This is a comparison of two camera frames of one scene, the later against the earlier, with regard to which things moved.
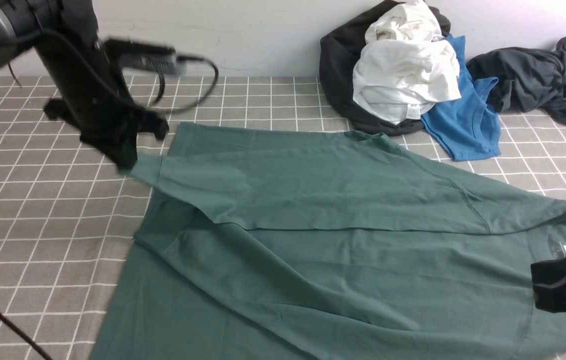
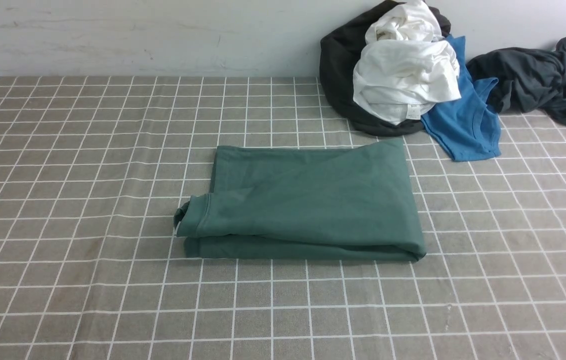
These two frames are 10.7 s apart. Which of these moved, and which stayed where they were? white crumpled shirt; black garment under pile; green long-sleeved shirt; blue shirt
Moved: green long-sleeved shirt
Stayed: white crumpled shirt; blue shirt; black garment under pile
